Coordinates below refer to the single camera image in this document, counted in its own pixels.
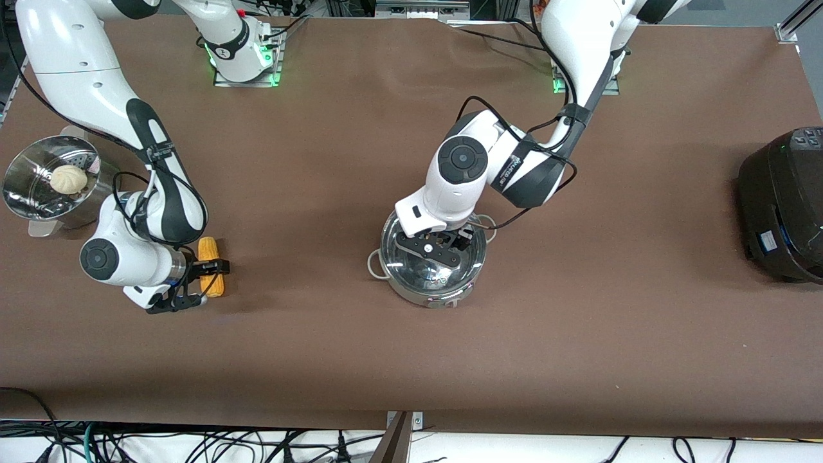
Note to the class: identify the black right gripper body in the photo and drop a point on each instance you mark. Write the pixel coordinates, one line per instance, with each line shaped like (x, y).
(195, 271)

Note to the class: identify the yellow corn cob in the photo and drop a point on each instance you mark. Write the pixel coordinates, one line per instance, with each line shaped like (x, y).
(207, 247)

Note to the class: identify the glass pot lid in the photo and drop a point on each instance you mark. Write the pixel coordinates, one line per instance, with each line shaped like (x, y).
(418, 276)

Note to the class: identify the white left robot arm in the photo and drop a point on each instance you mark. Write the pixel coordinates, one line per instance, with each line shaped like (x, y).
(578, 38)

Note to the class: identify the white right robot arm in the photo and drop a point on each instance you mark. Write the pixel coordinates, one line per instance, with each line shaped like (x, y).
(71, 58)

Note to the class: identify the steel steamer pot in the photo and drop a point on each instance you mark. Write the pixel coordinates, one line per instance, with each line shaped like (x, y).
(32, 186)

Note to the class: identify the brown table mat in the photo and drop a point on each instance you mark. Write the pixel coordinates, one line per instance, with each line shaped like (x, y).
(308, 193)

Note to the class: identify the white steamed bun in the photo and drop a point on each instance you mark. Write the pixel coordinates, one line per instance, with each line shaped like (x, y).
(69, 179)

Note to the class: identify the dark metal strut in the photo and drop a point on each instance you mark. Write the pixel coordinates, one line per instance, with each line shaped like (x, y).
(392, 447)

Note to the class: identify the grey equipment box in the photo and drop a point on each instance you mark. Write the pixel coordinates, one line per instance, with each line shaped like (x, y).
(421, 8)

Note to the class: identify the black rice cooker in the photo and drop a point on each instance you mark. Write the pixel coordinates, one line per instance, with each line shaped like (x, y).
(791, 193)

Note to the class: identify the metal table bracket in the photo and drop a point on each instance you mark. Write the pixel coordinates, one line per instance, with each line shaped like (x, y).
(418, 421)

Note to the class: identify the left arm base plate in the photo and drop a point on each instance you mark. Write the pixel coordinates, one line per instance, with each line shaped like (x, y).
(607, 87)

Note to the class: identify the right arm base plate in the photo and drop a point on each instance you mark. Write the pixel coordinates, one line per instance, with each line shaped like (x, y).
(273, 64)

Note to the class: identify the aluminium table edge rail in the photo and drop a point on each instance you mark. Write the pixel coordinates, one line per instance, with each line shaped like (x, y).
(13, 90)

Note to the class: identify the aluminium frame profile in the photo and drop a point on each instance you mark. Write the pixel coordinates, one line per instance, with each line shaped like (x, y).
(797, 18)

